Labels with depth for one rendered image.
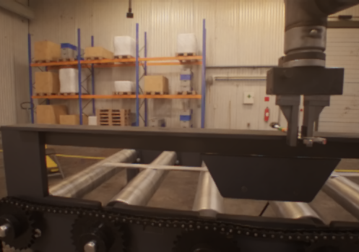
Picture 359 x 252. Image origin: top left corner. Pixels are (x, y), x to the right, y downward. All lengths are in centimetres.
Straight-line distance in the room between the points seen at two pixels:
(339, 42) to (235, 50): 433
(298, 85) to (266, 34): 982
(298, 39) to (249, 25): 981
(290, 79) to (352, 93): 1071
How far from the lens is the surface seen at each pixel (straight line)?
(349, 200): 103
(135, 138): 58
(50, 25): 1348
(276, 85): 43
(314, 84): 45
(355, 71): 1126
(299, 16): 46
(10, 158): 83
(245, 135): 47
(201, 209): 68
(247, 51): 992
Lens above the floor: 123
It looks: 6 degrees down
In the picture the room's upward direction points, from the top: 1 degrees clockwise
